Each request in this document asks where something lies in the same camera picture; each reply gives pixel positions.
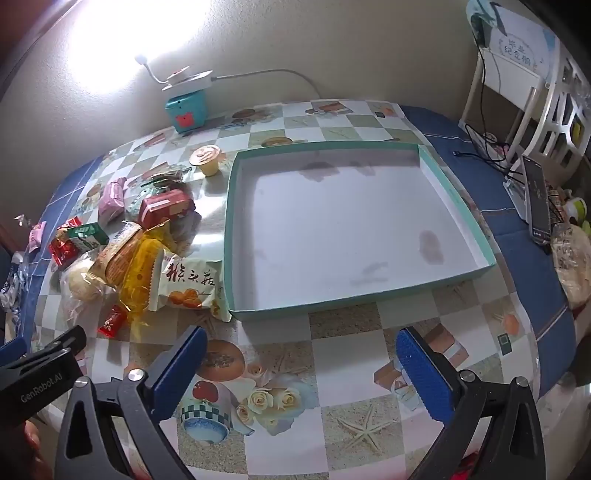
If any white chair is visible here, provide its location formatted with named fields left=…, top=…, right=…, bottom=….
left=459, top=44, right=555, bottom=167

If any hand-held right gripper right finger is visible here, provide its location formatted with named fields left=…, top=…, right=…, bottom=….
left=396, top=327, right=548, bottom=480

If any teal cardboard box tray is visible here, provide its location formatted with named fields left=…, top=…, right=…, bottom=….
left=224, top=142, right=497, bottom=323

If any white paper sign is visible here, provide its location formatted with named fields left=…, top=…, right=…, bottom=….
left=489, top=4, right=555, bottom=79

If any bread bun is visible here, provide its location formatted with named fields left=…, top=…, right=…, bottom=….
left=60, top=256, right=116, bottom=305

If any black pink bag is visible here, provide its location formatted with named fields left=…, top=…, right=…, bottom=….
left=480, top=133, right=513, bottom=162

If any orange striped snack packet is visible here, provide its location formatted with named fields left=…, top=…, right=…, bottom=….
left=88, top=222, right=144, bottom=289

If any black smartphone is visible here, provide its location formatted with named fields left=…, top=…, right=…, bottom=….
left=522, top=155, right=552, bottom=243

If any white lattice shelf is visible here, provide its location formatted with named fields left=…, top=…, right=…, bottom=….
left=526, top=41, right=591, bottom=185

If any black cable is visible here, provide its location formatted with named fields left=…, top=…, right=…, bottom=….
left=454, top=46, right=522, bottom=178

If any red cookie snack packet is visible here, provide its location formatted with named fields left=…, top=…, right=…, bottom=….
left=48, top=226, right=81, bottom=271

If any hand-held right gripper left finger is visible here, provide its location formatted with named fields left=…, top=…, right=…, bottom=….
left=58, top=325, right=208, bottom=480

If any pudding cup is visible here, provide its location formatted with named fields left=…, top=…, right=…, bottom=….
left=189, top=144, right=225, bottom=178

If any white phone stand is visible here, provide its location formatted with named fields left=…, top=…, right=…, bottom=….
left=503, top=178, right=529, bottom=220

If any person's left hand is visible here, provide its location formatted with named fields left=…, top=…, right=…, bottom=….
left=22, top=419, right=47, bottom=462

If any yellow snack packet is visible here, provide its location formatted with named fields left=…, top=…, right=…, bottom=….
left=117, top=231, right=178, bottom=324

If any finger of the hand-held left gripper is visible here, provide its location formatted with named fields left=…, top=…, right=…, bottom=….
left=0, top=337, right=27, bottom=365
left=9, top=325, right=88, bottom=366

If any green white toy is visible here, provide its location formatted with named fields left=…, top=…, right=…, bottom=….
left=566, top=198, right=591, bottom=232

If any teal cloth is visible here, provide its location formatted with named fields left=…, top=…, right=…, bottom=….
left=465, top=0, right=497, bottom=47

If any white power cable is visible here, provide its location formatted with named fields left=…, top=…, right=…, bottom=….
left=212, top=69, right=321, bottom=100

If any white snack packet orange print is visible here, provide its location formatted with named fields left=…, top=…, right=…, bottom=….
left=157, top=254, right=232, bottom=323

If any clear bag of bread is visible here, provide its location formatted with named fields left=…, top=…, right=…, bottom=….
left=549, top=226, right=591, bottom=310

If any pink snack packet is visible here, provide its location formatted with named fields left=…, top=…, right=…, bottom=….
left=98, top=178, right=127, bottom=227

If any small red candy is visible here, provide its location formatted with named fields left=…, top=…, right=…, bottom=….
left=98, top=305, right=127, bottom=337

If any dark red snack packet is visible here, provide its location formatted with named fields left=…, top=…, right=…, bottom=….
left=140, top=188, right=195, bottom=229

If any small pink packet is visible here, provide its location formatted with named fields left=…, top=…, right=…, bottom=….
left=28, top=220, right=48, bottom=252

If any green snack carton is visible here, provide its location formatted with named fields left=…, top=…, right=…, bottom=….
left=67, top=222, right=110, bottom=252

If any checkered printed tablecloth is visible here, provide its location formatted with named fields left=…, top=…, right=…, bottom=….
left=9, top=99, right=583, bottom=480

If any small teal box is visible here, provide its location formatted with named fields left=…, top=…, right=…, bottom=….
left=165, top=89, right=208, bottom=134

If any clear gold snack packet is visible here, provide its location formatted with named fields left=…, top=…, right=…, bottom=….
left=141, top=166, right=195, bottom=197

